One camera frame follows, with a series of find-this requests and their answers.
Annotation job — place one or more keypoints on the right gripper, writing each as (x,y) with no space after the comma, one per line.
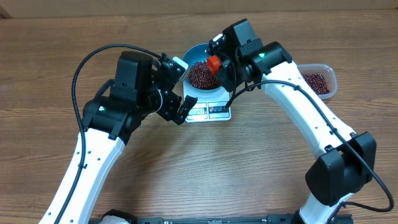
(227,78)

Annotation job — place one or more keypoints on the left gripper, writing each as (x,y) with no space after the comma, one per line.
(174,101)

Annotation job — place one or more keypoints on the red measuring scoop blue handle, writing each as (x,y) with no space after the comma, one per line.
(214,64)

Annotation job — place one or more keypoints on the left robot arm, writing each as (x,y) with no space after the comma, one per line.
(142,85)

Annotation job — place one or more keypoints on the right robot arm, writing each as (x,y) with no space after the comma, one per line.
(344,159)

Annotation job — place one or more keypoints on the white digital kitchen scale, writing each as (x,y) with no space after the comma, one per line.
(211,104)

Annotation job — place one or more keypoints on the red beans in bowl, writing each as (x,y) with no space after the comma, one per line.
(201,77)

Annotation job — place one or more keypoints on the blue bowl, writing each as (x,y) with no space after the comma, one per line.
(196,54)

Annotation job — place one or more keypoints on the red adzuki beans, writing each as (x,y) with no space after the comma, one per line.
(317,82)

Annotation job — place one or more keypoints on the clear plastic food container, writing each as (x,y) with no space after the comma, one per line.
(324,70)

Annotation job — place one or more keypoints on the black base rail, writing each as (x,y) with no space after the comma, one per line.
(117,216)

